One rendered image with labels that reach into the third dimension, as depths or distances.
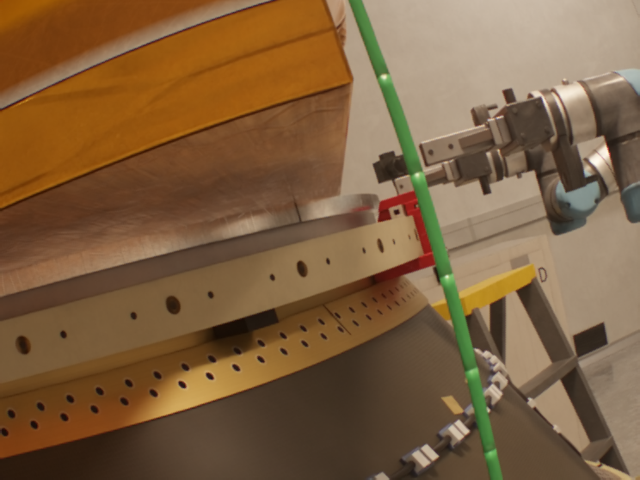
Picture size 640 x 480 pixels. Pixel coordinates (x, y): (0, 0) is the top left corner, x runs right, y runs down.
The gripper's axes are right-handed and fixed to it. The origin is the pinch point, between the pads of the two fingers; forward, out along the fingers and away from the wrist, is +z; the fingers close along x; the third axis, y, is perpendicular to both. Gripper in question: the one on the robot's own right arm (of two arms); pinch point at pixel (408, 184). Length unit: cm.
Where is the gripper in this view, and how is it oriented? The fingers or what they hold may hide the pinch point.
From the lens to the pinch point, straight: 163.4
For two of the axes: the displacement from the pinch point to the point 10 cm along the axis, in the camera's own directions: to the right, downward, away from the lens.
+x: 0.0, 0.5, 10.0
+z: -9.6, 2.9, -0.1
